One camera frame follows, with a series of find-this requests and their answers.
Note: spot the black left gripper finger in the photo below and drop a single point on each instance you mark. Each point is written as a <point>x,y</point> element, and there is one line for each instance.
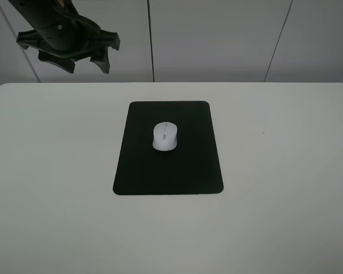
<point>65,64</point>

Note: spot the white computer mouse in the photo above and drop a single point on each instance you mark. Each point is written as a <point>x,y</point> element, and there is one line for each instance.
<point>165,136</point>

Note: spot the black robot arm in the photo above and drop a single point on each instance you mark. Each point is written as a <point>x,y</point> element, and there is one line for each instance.
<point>45,13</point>

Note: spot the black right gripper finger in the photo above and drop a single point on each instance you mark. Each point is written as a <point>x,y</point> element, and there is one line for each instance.
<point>101,59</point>

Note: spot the black mouse pad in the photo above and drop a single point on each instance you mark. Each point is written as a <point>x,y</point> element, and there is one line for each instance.
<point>191,168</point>

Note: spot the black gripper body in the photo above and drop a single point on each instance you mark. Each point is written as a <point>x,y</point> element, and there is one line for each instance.
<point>70,38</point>

